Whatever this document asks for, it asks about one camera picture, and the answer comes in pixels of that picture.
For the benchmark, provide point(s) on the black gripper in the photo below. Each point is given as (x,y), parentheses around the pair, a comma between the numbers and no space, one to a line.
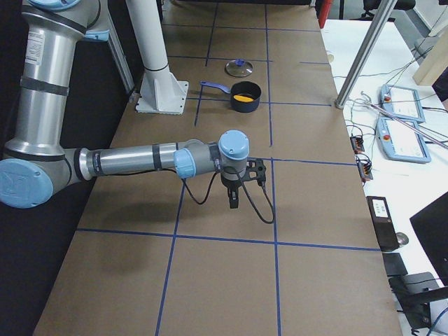
(229,183)

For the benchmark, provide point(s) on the yellow toy corn cob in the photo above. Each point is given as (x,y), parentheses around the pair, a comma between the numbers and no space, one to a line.
(243,98)

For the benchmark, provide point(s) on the glass pot lid blue knob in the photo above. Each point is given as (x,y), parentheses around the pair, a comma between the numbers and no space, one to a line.
(239,68)

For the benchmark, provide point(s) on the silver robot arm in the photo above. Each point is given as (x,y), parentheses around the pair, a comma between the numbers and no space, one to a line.
(35,166)

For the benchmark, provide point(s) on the dark blue saucepan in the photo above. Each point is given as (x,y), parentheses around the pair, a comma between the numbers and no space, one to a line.
(244,87)

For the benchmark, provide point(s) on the upper orange connector board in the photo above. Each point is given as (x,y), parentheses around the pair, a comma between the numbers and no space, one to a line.
(357,144)

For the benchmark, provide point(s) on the orange connector board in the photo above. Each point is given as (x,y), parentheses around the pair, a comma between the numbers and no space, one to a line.
(357,144)
(365,170)

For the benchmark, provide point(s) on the lower orange connector board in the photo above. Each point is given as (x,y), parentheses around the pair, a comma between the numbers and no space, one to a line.
(365,170)

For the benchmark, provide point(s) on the black box white label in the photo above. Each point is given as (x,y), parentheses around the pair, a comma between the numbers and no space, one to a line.
(382,223)

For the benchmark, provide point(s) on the thin metal rod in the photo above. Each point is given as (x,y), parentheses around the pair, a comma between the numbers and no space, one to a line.
(409,126)

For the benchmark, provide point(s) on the lower blue teach pendant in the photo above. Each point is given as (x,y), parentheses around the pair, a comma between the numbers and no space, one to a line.
(400,143)

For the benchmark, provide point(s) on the blue teach pendant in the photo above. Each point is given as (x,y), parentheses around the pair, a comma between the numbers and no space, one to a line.
(402,102)
(400,143)

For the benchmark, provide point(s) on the upper blue teach pendant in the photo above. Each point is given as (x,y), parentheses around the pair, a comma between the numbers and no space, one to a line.
(402,102)

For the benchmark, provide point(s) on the black monitor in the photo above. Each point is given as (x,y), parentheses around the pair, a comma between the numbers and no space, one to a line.
(430,227)

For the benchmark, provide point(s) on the black desk clamp stand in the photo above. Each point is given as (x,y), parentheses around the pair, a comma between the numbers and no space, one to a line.
(421,299)

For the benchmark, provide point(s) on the light wooden board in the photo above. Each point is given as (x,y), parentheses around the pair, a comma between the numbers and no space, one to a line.
(436,60)

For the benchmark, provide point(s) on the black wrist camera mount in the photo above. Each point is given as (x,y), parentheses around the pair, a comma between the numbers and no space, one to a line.
(255,171)

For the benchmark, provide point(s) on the white camera stand pillar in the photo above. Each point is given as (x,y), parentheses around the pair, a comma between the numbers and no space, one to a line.
(160,91)

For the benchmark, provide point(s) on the silver aluminium frame post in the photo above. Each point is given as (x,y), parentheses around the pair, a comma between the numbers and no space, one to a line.
(366,47)

